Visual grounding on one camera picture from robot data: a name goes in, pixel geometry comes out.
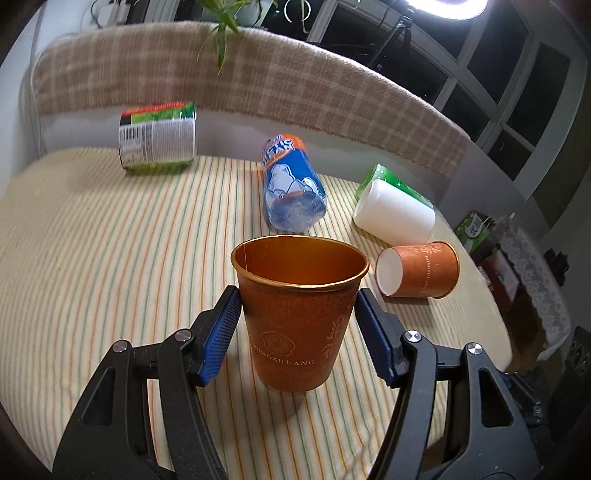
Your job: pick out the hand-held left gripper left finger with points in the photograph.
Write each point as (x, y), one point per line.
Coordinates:
(220, 338)

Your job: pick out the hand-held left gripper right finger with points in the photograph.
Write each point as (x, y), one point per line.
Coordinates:
(375, 336)

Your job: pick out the orange paper cup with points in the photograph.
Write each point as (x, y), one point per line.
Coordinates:
(420, 270)
(295, 318)

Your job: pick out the white paper cup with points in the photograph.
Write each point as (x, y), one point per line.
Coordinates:
(397, 212)

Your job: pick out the red box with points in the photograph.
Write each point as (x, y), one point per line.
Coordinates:
(501, 272)

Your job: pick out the green box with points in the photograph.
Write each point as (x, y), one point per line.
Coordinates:
(473, 230)

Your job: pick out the green tissue packet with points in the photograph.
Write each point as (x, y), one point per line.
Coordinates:
(392, 181)

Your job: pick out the lace cloth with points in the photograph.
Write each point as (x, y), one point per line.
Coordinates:
(531, 272)

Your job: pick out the green labelled can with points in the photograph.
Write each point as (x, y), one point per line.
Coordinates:
(157, 138)

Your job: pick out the plaid cloth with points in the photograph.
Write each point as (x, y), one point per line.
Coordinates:
(286, 87)

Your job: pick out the black tripod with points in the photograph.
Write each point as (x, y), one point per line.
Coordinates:
(392, 39)

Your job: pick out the green houseplant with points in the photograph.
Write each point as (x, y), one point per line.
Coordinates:
(231, 23)

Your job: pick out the window frame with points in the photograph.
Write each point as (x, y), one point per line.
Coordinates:
(461, 60)

